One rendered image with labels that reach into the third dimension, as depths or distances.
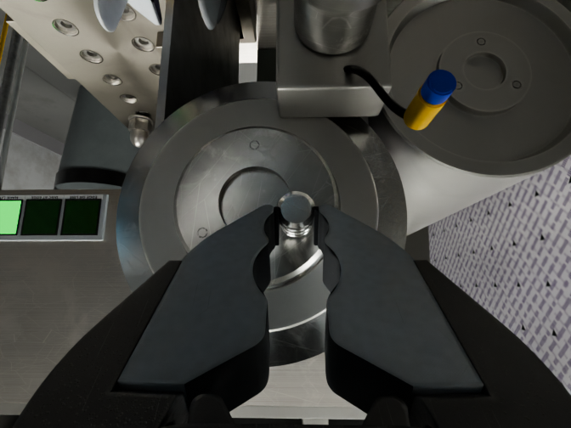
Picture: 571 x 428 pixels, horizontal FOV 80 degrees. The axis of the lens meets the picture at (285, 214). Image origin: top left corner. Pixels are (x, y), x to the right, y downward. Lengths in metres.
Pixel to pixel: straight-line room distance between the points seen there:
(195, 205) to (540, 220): 0.22
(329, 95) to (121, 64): 0.35
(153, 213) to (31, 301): 0.46
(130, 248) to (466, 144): 0.18
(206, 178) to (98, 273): 0.42
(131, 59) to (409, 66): 0.34
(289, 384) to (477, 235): 0.31
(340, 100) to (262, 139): 0.04
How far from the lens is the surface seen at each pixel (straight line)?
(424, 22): 0.24
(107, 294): 0.56
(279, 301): 0.16
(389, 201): 0.18
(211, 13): 0.23
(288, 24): 0.17
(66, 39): 0.47
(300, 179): 0.16
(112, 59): 0.48
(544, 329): 0.28
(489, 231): 0.33
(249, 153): 0.16
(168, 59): 0.24
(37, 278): 0.62
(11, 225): 0.65
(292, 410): 0.52
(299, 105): 0.17
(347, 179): 0.17
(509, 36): 0.25
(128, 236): 0.19
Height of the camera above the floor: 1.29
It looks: 12 degrees down
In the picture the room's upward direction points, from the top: 180 degrees counter-clockwise
